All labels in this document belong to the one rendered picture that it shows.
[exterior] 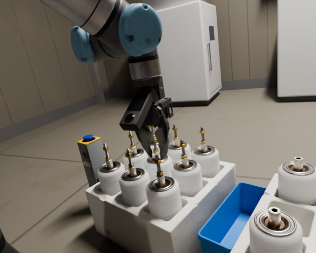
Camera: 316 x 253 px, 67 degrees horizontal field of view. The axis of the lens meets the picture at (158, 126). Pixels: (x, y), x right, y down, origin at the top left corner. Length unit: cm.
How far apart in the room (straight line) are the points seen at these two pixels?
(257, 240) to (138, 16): 46
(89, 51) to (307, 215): 64
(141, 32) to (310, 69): 201
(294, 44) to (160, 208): 188
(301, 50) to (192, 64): 91
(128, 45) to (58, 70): 287
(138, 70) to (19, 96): 239
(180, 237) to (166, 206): 9
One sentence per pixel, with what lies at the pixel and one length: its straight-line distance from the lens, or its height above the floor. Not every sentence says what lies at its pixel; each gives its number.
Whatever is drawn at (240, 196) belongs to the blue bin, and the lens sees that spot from 93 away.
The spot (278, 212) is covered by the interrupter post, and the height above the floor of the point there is 28.
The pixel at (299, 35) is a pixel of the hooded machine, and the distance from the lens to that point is 229.
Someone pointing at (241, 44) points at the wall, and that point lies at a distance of 307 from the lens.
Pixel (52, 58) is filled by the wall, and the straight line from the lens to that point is 321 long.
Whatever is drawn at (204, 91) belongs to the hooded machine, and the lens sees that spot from 240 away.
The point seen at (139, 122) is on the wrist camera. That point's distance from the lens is 53.
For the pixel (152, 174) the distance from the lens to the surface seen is 82.
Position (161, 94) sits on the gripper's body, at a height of 50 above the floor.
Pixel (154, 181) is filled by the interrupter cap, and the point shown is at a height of 25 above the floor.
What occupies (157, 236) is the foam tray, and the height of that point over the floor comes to 14.
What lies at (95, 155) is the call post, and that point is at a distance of 97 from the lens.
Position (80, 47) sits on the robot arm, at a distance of 51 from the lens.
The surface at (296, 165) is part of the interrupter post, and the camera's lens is 74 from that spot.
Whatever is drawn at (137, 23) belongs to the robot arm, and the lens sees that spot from 39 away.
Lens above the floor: 61
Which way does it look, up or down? 18 degrees down
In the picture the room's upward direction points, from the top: 9 degrees counter-clockwise
